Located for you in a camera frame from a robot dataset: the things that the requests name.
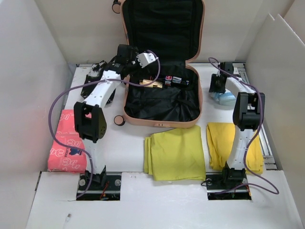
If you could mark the pink open suitcase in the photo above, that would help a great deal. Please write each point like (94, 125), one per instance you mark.
(172, 29)

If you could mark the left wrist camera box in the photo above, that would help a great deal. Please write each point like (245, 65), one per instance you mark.
(144, 59)

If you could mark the pink tissue pack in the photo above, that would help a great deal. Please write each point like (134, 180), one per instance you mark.
(67, 159)

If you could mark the black white patterned garment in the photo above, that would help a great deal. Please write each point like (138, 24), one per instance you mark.
(95, 74)

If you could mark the aluminium rail frame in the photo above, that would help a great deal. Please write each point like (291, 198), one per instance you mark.
(269, 161)

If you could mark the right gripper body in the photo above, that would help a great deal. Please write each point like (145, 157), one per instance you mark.
(215, 86)

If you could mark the lime green cloth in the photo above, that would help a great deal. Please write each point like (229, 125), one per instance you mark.
(176, 154)

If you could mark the cola glass bottle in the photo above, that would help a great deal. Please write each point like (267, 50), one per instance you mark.
(175, 81)

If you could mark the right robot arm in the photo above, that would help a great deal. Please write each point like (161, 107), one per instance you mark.
(248, 115)

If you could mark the yellow cloth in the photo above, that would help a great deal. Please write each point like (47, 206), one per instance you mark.
(220, 137)

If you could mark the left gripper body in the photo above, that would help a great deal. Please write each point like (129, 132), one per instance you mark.
(134, 54)

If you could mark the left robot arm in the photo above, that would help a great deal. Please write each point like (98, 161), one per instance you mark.
(89, 119)

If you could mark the light blue headphones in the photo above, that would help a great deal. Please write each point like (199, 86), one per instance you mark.
(226, 99)

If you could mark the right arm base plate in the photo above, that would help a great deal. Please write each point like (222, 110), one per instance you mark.
(217, 189)

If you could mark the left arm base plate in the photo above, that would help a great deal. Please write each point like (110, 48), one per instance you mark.
(110, 192)

